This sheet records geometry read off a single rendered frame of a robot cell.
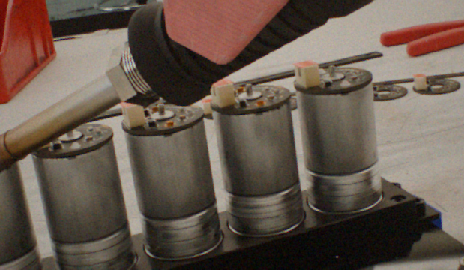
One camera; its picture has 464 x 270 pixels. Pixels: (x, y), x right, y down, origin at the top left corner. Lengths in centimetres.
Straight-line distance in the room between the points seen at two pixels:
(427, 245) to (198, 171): 8
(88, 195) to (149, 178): 2
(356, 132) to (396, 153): 11
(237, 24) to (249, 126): 9
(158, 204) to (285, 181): 4
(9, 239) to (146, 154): 5
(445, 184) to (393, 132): 7
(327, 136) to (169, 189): 5
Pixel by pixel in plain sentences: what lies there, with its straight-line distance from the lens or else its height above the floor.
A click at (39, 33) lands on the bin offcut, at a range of 64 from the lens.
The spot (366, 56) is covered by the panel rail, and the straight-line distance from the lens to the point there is 30.
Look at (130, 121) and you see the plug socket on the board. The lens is 26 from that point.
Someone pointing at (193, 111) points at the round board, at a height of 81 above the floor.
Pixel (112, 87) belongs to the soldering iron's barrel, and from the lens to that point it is 20.
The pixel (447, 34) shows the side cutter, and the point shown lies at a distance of 55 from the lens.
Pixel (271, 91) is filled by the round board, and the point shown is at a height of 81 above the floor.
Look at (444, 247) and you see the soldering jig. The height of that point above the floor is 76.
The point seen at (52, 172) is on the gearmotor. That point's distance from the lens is 25.
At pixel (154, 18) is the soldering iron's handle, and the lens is 19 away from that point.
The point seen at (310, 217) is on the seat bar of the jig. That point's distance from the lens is 28.
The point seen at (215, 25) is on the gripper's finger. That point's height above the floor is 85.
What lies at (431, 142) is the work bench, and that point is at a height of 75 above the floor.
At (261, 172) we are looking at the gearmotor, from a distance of 26.
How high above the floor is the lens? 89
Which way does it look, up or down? 19 degrees down
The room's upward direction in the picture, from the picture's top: 8 degrees counter-clockwise
